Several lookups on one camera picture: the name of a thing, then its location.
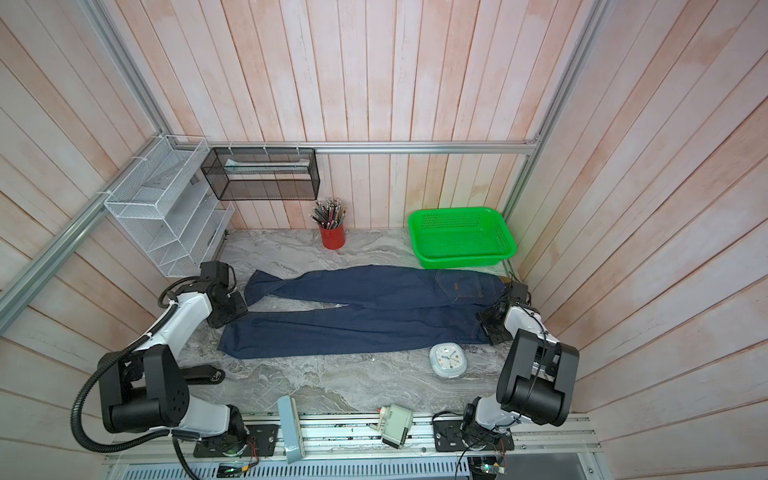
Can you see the grey white small device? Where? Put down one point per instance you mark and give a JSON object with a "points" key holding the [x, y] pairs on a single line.
{"points": [[394, 425]]}

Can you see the red pencil cup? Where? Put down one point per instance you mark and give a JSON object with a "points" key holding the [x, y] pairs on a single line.
{"points": [[333, 238]]}

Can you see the black mesh wall basket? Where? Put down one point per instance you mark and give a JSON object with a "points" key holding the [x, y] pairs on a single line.
{"points": [[262, 173]]}

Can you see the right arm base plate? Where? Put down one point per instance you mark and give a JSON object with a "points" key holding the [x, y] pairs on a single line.
{"points": [[451, 435]]}

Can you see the white alarm clock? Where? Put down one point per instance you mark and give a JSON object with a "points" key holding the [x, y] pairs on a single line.
{"points": [[448, 360]]}

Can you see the light blue flat block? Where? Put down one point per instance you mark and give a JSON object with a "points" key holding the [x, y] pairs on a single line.
{"points": [[294, 449]]}

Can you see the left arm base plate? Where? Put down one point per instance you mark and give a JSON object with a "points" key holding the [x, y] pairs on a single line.
{"points": [[254, 440]]}

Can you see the dark blue denim trousers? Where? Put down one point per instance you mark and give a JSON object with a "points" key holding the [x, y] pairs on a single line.
{"points": [[365, 309]]}

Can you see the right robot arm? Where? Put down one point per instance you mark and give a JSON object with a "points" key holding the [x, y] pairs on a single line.
{"points": [[537, 380]]}

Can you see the green plastic basket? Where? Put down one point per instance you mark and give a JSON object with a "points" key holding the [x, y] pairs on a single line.
{"points": [[460, 237]]}

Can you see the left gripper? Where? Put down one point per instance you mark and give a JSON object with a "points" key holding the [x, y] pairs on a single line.
{"points": [[240, 310]]}

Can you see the black stapler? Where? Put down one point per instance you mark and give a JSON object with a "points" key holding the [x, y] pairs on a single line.
{"points": [[202, 375]]}

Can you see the coloured pencils bunch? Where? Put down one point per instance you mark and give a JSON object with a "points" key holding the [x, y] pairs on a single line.
{"points": [[328, 214]]}

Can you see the aluminium frame rail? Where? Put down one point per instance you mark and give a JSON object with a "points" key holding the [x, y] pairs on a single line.
{"points": [[391, 147]]}

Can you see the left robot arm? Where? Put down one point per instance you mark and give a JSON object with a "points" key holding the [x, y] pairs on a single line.
{"points": [[145, 390]]}

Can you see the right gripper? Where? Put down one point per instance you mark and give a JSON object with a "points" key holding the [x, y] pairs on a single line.
{"points": [[485, 314]]}

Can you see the white wire mesh shelf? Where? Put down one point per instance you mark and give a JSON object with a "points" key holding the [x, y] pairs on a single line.
{"points": [[168, 208]]}

